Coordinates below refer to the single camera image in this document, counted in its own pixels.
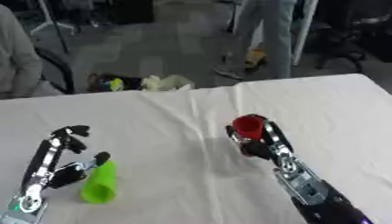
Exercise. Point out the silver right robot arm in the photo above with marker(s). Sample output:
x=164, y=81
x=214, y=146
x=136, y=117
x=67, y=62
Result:
x=319, y=195

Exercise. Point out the person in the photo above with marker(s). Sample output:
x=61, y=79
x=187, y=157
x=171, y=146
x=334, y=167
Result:
x=15, y=61
x=265, y=38

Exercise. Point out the red plastic cup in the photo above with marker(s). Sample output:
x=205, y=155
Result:
x=248, y=128

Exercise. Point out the green plastic cup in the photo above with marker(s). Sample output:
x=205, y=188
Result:
x=100, y=183

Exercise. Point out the black office chair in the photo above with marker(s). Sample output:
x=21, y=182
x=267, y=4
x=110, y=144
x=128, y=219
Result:
x=342, y=43

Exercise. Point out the colourful bag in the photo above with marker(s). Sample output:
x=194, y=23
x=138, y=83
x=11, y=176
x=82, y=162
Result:
x=109, y=83

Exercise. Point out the white stand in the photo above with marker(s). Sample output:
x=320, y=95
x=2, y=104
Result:
x=48, y=17

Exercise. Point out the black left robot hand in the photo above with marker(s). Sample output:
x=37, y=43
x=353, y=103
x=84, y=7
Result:
x=38, y=169

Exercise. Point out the pale crumpled bag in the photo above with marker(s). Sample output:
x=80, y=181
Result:
x=166, y=82

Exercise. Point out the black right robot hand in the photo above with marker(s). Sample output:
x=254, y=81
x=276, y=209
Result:
x=270, y=145

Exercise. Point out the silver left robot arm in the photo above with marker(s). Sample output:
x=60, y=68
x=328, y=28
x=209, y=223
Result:
x=18, y=211

